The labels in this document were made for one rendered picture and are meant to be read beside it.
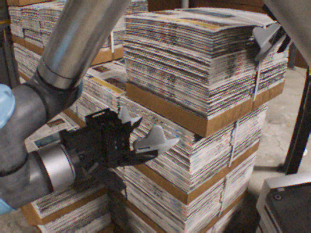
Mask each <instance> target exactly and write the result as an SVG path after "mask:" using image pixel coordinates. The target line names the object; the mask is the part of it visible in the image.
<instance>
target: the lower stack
mask: <svg viewBox="0 0 311 233"><path fill-rule="evenodd" d="M65 128H66V129H67V131H68V132H72V131H75V130H77V127H76V126H74V127H73V126H72V125H71V124H70V122H68V121H67V120H66V119H64V118H63V117H62V116H61V115H60V114H58V115H56V117H54V118H53V119H52V120H50V121H49V122H47V123H46V124H45V125H44V126H42V127H41V128H40V129H39V130H37V131H35V132H34V133H33V134H32V135H30V136H29V137H28V138H27V139H25V144H26V148H27V151H28V153H29V152H31V151H33V150H37V149H39V148H41V147H45V146H48V145H49V144H53V143H58V142H59V141H60V136H59V133H58V131H60V130H63V129H65ZM75 128H76V129H75ZM82 169H83V178H81V179H79V180H77V181H74V183H73V184H71V185H69V186H67V187H64V188H63V189H60V190H59V191H56V192H54V193H50V194H49V195H47V196H44V197H43V198H40V199H39V200H38V199H37V200H36V201H34V202H31V203H30V204H31V206H32V208H33V210H34V211H35V213H36V214H37V217H38V218H39V219H40V221H41V219H42V218H44V217H46V216H48V215H50V214H52V213H54V212H56V211H58V210H60V209H62V208H65V207H66V206H69V205H71V204H73V203H75V202H78V201H79V200H82V199H83V198H86V197H88V196H91V195H92V194H93V193H96V192H97V191H99V190H101V189H103V188H104V187H105V185H104V184H103V183H102V182H100V181H98V180H97V179H96V178H94V177H92V175H90V174H89V173H88V172H87V171H86V170H85V169H84V168H83V167H82ZM108 202H109V201H108V194H107V193H105V194H103V195H102V196H99V197H98V198H95V199H94V200H91V201H90V202H89V203H87V204H85V205H83V206H81V207H78V209H75V210H74V211H71V212H69V213H67V214H65V215H64V216H61V217H59V218H57V219H56V220H54V221H51V222H50V223H48V224H46V225H37V226H38V227H39V228H37V230H39V229H40V231H41V232H42V233H98V232H99V231H101V230H102V229H104V228H105V227H107V226H109V225H111V224H112V222H111V219H110V212H109V211H110V210H109V203H108Z"/></svg>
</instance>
